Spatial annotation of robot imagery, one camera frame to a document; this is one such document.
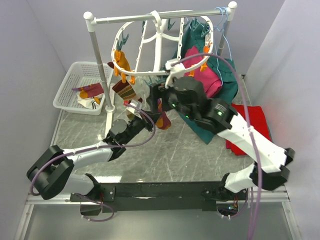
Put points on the red folded cloth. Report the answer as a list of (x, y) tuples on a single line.
[(258, 121)]

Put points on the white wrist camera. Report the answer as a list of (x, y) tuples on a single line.
[(175, 70), (133, 108)]

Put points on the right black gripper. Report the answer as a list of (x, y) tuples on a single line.
[(157, 91)]

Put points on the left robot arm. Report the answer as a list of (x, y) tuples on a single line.
[(52, 173)]

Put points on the white round clip hanger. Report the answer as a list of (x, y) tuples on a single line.
[(153, 28)]

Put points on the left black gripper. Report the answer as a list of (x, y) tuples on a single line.
[(147, 122)]

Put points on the light blue wire hanger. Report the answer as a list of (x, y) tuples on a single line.
[(223, 27)]

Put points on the green garment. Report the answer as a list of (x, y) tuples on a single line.
[(230, 86)]

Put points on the purple orange striped sock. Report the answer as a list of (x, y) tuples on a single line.
[(89, 91)]

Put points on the yellow hanging sock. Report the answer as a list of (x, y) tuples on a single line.
[(121, 60)]

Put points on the white plastic basket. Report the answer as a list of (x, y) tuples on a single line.
[(80, 76)]

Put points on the orange sock in basket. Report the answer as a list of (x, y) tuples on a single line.
[(97, 100)]

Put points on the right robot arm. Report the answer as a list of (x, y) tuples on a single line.
[(187, 96)]

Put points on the maroon orange striped sock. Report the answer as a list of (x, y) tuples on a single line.
[(124, 90)]

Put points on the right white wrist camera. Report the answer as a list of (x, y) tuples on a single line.
[(175, 70)]

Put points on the black base bar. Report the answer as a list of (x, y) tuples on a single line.
[(152, 196)]

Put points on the white sock black stripes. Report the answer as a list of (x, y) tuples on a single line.
[(88, 103)]

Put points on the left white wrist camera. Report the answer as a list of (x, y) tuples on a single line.
[(133, 108)]

